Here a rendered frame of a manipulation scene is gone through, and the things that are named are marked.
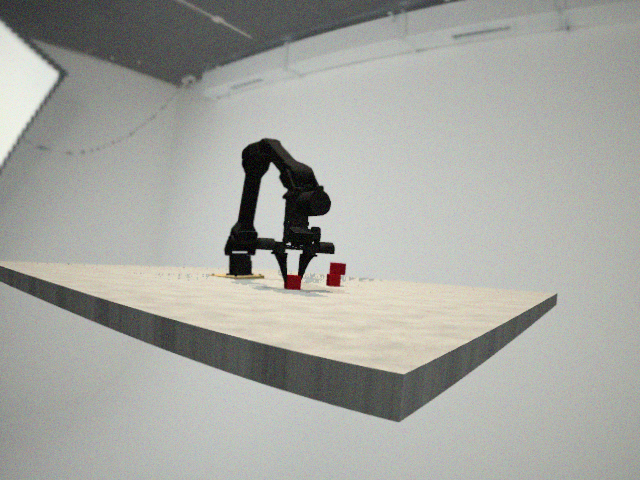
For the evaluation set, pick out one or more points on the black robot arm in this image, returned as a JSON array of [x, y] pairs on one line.
[[304, 197]]

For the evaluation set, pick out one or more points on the red cube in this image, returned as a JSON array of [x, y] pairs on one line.
[[333, 280], [293, 282], [337, 268]]

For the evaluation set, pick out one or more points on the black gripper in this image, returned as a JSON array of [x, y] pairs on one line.
[[278, 248]]

